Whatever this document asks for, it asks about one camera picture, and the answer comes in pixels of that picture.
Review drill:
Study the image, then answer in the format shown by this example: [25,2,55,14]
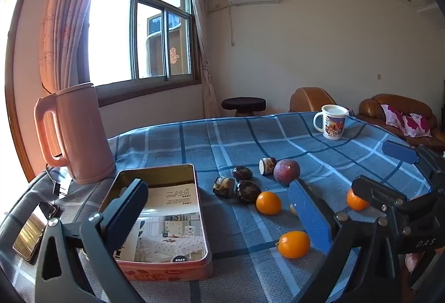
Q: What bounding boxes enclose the air conditioner cord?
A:
[229,5,236,46]

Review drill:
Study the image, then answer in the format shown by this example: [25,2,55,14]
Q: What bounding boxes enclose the brown framed sliding window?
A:
[78,0,203,107]

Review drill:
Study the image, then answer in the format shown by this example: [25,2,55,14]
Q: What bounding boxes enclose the brown leather sofa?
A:
[358,93,445,151]

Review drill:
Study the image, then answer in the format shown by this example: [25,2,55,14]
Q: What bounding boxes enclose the pink electric kettle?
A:
[34,82,116,185]

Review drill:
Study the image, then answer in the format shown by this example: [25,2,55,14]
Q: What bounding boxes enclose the white cartoon print mug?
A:
[313,104,349,141]

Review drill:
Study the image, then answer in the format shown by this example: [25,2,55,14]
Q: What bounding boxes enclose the black round stool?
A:
[221,97,266,117]

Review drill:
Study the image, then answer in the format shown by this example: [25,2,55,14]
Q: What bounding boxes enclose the pink floral cushion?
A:
[380,104,432,137]

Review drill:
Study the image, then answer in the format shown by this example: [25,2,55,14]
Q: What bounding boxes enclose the wooden framed glass door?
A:
[0,0,46,182]

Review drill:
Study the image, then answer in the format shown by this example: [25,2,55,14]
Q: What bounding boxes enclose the dark water chestnut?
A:
[235,180,262,204]
[232,166,253,181]

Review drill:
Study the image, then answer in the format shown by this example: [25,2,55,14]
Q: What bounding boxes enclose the small orange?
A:
[276,231,311,259]
[256,191,282,215]
[347,188,370,211]

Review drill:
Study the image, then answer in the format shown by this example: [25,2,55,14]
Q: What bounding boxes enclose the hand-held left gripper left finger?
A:
[34,178,149,303]

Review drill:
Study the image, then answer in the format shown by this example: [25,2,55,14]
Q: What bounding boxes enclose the pink tin box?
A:
[99,163,214,282]

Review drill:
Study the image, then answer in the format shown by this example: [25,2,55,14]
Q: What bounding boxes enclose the printed leaflet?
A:
[115,183,204,262]

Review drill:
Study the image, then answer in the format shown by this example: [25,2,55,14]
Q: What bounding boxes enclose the purple passion fruit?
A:
[273,158,301,186]

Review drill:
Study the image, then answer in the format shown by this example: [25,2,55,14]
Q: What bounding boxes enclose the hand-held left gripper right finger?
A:
[288,179,414,303]

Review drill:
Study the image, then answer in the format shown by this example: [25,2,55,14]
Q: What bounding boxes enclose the blue plaid tablecloth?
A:
[0,112,439,303]

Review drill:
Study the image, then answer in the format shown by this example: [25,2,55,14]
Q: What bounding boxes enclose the cut sugar cane piece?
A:
[259,157,277,176]
[213,177,236,198]

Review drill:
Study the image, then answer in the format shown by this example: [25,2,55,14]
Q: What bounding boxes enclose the gold smartphone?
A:
[13,202,60,261]

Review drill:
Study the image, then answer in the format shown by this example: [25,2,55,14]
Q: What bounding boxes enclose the black power cable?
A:
[45,164,70,200]

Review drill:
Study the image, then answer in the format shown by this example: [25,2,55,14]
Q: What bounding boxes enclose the narrow pink curtain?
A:
[189,0,222,118]

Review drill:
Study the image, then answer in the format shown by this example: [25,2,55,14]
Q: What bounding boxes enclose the wide pink curtain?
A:
[39,0,122,95]

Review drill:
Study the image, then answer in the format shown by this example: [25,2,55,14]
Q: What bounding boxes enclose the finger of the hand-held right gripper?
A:
[351,176,418,220]
[382,140,445,192]

